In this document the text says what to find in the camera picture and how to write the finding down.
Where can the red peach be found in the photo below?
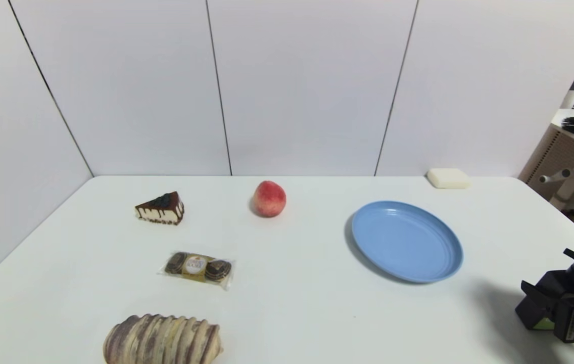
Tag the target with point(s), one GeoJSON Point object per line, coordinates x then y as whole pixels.
{"type": "Point", "coordinates": [269, 199]}

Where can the chocolate candy pack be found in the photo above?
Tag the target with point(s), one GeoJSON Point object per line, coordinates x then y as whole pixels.
{"type": "Point", "coordinates": [197, 268]}

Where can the chocolate cake slice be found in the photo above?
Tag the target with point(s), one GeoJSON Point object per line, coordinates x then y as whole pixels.
{"type": "Point", "coordinates": [160, 208]}

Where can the blue plastic plate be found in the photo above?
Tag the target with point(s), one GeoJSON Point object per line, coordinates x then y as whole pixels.
{"type": "Point", "coordinates": [408, 242]}

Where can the beige perforated panel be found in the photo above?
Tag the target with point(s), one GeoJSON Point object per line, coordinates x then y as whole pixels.
{"type": "Point", "coordinates": [555, 156]}

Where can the white soap bar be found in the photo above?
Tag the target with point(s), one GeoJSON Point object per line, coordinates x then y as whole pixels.
{"type": "Point", "coordinates": [447, 178]}

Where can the striped bread loaf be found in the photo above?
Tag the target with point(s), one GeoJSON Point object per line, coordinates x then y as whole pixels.
{"type": "Point", "coordinates": [160, 341]}

